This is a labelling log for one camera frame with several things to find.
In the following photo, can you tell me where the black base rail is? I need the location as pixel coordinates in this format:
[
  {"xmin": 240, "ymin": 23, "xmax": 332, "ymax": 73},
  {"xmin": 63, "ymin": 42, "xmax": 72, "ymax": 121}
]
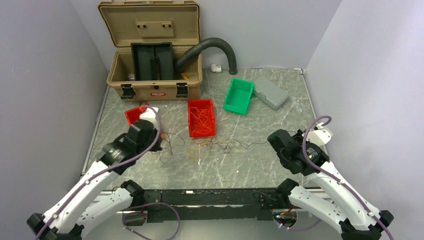
[{"xmin": 124, "ymin": 188, "xmax": 294, "ymax": 224}]

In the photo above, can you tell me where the yellow tool in toolbox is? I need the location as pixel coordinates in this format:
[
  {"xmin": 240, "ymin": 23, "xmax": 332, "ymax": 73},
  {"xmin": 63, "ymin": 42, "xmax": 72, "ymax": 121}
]
[{"xmin": 181, "ymin": 73, "xmax": 189, "ymax": 80}]

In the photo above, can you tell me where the red bin left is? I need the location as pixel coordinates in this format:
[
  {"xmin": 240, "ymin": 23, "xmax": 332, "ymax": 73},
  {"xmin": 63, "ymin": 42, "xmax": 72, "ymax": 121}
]
[{"xmin": 124, "ymin": 105, "xmax": 149, "ymax": 126}]

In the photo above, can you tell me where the red bin centre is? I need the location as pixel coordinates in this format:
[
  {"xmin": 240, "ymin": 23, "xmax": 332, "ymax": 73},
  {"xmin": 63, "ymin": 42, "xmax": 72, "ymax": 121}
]
[{"xmin": 187, "ymin": 98, "xmax": 215, "ymax": 138}]

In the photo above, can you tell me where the tan open toolbox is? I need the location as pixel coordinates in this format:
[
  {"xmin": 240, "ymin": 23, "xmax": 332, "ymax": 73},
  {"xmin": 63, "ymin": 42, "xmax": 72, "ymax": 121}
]
[{"xmin": 98, "ymin": 0, "xmax": 203, "ymax": 102}]

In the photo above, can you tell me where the orange cable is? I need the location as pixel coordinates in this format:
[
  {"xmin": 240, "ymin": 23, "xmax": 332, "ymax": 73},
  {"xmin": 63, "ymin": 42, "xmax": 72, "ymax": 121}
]
[{"xmin": 190, "ymin": 106, "xmax": 213, "ymax": 135}]

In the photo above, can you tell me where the black toolbox tray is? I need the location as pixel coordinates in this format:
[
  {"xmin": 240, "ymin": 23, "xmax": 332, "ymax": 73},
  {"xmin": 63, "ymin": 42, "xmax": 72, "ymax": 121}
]
[{"xmin": 131, "ymin": 42, "xmax": 174, "ymax": 81}]

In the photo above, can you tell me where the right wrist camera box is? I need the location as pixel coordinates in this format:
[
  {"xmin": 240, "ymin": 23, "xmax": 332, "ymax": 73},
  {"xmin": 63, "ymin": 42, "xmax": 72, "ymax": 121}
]
[{"xmin": 306, "ymin": 122, "xmax": 333, "ymax": 147}]

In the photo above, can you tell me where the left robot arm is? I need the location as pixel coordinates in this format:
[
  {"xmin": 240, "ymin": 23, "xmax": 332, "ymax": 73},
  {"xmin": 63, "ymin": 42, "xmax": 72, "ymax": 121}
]
[{"xmin": 26, "ymin": 118, "xmax": 162, "ymax": 240}]

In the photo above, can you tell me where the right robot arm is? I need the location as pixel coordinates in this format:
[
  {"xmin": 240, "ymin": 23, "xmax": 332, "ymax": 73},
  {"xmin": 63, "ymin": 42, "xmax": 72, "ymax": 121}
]
[{"xmin": 267, "ymin": 127, "xmax": 394, "ymax": 240}]

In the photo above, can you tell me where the black corrugated hose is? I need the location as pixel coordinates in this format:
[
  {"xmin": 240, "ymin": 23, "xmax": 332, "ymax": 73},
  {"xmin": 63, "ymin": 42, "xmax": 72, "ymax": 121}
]
[{"xmin": 174, "ymin": 37, "xmax": 239, "ymax": 76}]

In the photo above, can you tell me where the white pipe fitting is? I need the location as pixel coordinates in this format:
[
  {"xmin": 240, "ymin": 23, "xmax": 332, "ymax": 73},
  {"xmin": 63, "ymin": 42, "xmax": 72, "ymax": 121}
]
[{"xmin": 210, "ymin": 64, "xmax": 222, "ymax": 73}]

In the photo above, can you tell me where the grey plastic case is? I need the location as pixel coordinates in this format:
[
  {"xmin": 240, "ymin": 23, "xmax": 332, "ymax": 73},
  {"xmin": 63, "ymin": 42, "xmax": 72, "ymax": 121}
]
[{"xmin": 253, "ymin": 76, "xmax": 289, "ymax": 110}]

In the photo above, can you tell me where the red bin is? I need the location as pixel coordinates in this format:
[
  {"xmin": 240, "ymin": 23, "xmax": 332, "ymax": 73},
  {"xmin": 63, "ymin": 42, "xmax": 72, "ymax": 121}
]
[
  {"xmin": 124, "ymin": 105, "xmax": 149, "ymax": 126},
  {"xmin": 187, "ymin": 98, "xmax": 215, "ymax": 138}
]

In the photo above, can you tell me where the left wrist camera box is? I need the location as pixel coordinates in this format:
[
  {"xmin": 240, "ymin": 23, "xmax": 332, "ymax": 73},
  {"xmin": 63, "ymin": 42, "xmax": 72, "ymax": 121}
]
[{"xmin": 139, "ymin": 106, "xmax": 159, "ymax": 127}]

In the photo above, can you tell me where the green plastic bin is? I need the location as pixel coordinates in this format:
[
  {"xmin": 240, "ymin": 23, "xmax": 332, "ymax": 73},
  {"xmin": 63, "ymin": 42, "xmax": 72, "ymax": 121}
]
[{"xmin": 223, "ymin": 77, "xmax": 255, "ymax": 115}]

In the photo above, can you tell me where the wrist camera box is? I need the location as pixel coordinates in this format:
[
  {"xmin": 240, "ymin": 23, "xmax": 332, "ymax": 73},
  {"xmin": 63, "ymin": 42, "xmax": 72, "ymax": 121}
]
[
  {"xmin": 139, "ymin": 106, "xmax": 159, "ymax": 127},
  {"xmin": 306, "ymin": 122, "xmax": 333, "ymax": 147}
]

